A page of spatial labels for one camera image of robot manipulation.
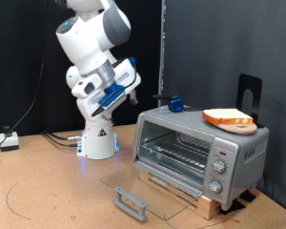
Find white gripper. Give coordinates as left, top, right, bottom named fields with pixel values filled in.
left=75, top=56, right=142, bottom=126

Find black spatula with blue block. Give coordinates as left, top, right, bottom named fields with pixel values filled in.
left=152, top=94, right=199, bottom=114

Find glass oven door with handle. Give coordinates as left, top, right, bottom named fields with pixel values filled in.
left=99, top=160, right=204, bottom=222

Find toy bread slice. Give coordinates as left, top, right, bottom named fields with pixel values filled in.
left=201, top=108, right=255, bottom=125

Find silver oven knob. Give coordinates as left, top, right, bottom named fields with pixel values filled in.
left=207, top=179, right=223, bottom=195
left=212, top=158, right=228, bottom=175

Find silver toaster oven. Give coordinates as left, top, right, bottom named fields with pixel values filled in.
left=132, top=105, right=271, bottom=211

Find white emergency stop box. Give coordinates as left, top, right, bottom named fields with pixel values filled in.
left=0, top=125, right=20, bottom=152

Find small round wooden board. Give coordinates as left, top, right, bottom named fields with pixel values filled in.
left=213, top=122, right=258, bottom=135

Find black metal bookend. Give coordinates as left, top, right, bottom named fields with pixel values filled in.
left=235, top=73, right=265, bottom=129

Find black backdrop curtain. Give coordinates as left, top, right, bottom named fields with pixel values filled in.
left=0, top=0, right=163, bottom=138

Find grey backdrop curtain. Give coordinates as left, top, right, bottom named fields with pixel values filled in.
left=163, top=0, right=286, bottom=216

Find wooden slatted block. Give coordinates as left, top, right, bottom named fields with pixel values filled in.
left=139, top=168, right=222, bottom=220

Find black foam pad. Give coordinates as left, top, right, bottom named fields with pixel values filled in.
left=239, top=189, right=257, bottom=203
left=218, top=199, right=247, bottom=216

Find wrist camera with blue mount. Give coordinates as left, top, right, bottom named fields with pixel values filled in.
left=96, top=81, right=128, bottom=111

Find black base cable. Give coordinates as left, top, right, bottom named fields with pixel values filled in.
left=42, top=130, right=83, bottom=142
left=43, top=133, right=79, bottom=148

